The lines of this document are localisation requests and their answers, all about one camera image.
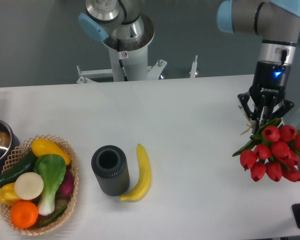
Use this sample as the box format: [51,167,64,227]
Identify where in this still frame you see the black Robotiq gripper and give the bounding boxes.
[237,61,295,125]

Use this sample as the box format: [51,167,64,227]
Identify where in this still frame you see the red tulip bouquet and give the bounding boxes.
[232,118,300,183]

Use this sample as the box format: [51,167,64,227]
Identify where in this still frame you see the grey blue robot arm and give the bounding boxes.
[78,0,300,128]

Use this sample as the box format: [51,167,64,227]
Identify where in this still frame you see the dark grey ribbed vase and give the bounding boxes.
[91,145,130,196]

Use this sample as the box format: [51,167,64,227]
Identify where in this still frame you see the yellow banana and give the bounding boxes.
[118,143,152,202]

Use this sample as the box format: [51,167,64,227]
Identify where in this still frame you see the purple red onion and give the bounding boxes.
[58,168,75,197]

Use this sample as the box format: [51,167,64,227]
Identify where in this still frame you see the green bok choy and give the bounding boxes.
[33,154,66,216]

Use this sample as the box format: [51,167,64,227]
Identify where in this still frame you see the yellow squash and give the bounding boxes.
[31,138,71,166]

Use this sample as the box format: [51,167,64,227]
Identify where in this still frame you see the green chili pepper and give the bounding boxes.
[36,204,68,228]

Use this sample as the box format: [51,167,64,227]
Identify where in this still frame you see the woven wicker basket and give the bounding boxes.
[0,134,79,236]

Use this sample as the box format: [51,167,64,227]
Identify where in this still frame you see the green cucumber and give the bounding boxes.
[0,150,37,188]

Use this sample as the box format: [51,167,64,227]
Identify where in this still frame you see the white round radish slice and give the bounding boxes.
[14,172,44,200]

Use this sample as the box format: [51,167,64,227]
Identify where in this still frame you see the orange fruit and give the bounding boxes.
[9,200,39,229]

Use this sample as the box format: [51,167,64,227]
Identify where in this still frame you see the yellow bell pepper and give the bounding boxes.
[0,182,22,207]

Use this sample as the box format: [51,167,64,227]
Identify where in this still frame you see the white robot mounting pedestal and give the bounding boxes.
[76,42,200,85]

